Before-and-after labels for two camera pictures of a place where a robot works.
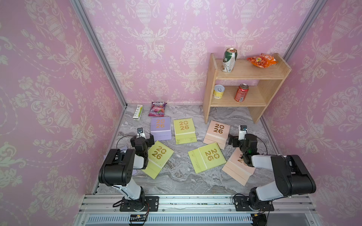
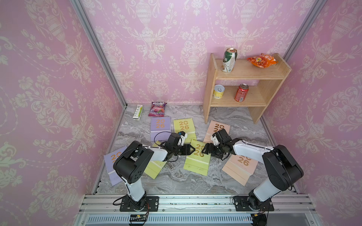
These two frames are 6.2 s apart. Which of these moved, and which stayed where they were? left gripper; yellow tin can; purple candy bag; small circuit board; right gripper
Moved: right gripper; left gripper
Stayed: purple candy bag; small circuit board; yellow tin can
